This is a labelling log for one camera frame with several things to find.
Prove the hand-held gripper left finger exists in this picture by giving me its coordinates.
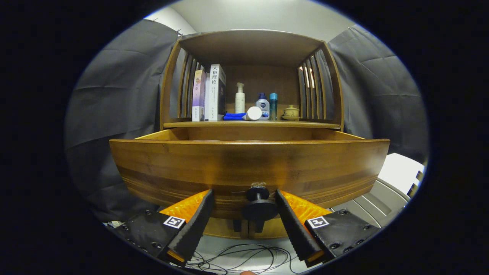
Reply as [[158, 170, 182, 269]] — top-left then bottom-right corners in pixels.
[[108, 189, 215, 268]]

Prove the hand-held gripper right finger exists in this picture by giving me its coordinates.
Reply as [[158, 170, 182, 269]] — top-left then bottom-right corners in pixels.
[[274, 189, 382, 269]]

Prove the wooden drawer with black knob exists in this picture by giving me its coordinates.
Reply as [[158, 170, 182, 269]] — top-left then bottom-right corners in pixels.
[[109, 128, 390, 222]]

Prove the white green tube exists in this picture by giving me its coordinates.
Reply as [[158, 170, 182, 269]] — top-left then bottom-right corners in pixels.
[[242, 106, 263, 121]]

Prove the wooden cabinet door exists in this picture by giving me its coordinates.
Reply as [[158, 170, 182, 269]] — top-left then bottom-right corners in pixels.
[[248, 218, 290, 239], [202, 218, 249, 240]]

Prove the wooden countertop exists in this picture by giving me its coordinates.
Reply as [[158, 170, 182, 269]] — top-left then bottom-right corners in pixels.
[[164, 120, 341, 129]]

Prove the wooden cabinet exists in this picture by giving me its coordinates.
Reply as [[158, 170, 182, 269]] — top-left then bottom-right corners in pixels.
[[160, 29, 344, 240]]

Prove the tan lidded teacup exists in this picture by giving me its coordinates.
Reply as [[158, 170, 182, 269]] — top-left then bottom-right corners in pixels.
[[282, 105, 301, 121]]

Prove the white bottle with blue cap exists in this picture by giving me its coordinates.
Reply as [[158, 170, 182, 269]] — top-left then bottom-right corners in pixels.
[[256, 93, 270, 120]]

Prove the purple book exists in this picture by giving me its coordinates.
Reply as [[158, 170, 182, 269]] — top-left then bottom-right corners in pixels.
[[192, 70, 207, 122]]

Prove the thick white book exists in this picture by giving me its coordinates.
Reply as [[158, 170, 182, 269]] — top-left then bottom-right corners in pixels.
[[204, 64, 226, 121]]

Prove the white pump bottle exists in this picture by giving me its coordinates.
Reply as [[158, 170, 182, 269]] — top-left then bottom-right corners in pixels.
[[235, 82, 246, 114]]

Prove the black backdrop cloth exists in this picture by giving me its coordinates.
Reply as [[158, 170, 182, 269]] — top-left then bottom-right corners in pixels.
[[64, 19, 429, 224]]

